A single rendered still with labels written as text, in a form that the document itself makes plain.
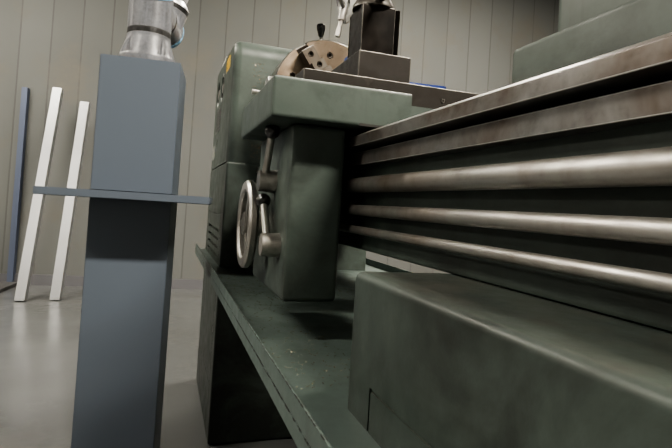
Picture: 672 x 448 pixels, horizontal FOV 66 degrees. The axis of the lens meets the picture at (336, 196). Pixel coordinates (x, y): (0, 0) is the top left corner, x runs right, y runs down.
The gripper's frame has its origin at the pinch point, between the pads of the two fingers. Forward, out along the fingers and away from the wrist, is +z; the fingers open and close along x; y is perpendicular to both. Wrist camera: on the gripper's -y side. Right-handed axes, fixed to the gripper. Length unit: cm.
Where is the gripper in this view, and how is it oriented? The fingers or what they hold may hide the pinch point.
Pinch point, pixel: (344, 18)
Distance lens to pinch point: 171.2
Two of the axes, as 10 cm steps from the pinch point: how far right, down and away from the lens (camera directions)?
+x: -9.5, -2.0, 2.4
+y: 2.1, 1.3, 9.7
